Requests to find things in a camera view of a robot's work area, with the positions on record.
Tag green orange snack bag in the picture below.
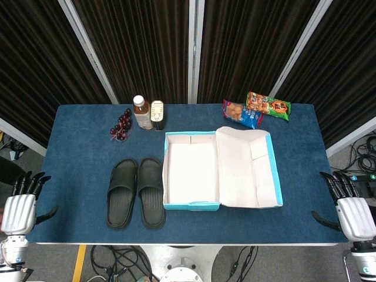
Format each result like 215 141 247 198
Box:
245 91 292 123

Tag light blue shoe box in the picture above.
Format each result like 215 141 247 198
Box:
162 126 284 212

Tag amber tea bottle white cap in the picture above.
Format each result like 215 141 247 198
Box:
132 95 154 130

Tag dark red grape bunch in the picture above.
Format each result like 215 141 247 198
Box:
109 108 133 142

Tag yellow floor tape strip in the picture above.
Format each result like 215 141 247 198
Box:
72 245 88 282

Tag dark pleated curtain panel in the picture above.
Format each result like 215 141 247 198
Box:
0 0 112 148
72 0 190 105
276 0 376 149
197 0 321 105

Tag black coiled floor cables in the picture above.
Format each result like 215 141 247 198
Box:
349 131 376 173

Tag blue snack bag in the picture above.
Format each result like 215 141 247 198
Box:
222 99 264 130

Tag black rubber slipper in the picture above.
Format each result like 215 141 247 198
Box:
106 158 139 230
137 157 167 229

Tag robot right five-finger hand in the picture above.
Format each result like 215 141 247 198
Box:
311 171 376 243

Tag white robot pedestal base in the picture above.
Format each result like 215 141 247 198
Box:
140 245 224 282

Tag silver metal tube frame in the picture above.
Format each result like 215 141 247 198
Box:
342 249 354 282

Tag gold rectangular tin can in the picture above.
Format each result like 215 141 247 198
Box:
150 100 166 132

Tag black power strip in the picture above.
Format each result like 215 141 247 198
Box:
350 173 376 184

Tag black floor cable bundle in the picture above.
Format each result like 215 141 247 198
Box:
89 245 155 282

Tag grey metal partition frame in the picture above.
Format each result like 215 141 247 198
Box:
58 0 120 105
325 116 376 158
187 0 206 105
268 0 334 98
0 117 48 157

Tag robot left five-finger hand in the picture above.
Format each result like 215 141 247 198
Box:
1 170 59 236

